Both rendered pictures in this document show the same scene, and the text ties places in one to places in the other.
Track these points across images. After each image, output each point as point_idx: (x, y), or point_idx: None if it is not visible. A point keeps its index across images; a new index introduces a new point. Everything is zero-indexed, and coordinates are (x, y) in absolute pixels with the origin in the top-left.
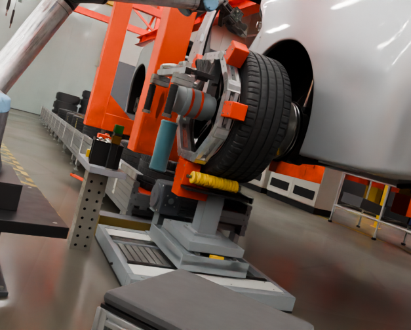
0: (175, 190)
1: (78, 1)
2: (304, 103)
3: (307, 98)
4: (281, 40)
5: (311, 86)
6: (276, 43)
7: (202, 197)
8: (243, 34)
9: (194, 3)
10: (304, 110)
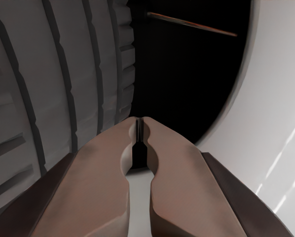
0: None
1: None
2: (152, 15)
3: (162, 19)
4: (241, 60)
5: (184, 26)
6: (248, 22)
7: None
8: (133, 140)
9: None
10: (139, 21)
